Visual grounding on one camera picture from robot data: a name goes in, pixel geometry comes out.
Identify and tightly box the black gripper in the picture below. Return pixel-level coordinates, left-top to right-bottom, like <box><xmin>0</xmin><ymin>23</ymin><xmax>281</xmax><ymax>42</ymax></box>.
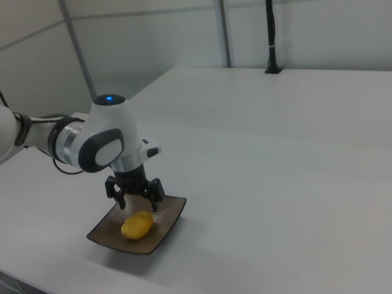
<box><xmin>104</xmin><ymin>164</ymin><xmax>165</xmax><ymax>213</ymax></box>

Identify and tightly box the yellow potato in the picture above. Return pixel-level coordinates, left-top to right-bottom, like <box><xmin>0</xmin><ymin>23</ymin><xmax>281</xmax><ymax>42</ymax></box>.
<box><xmin>121</xmin><ymin>210</ymin><xmax>155</xmax><ymax>241</ymax></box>

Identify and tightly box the brown square ceramic plate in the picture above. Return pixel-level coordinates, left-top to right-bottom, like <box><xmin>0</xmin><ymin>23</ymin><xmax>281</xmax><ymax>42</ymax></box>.
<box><xmin>86</xmin><ymin>195</ymin><xmax>187</xmax><ymax>255</ymax></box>

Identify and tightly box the black camera stand pole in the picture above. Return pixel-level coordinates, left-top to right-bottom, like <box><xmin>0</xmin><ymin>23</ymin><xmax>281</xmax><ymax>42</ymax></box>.
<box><xmin>264</xmin><ymin>0</ymin><xmax>283</xmax><ymax>75</ymax></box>

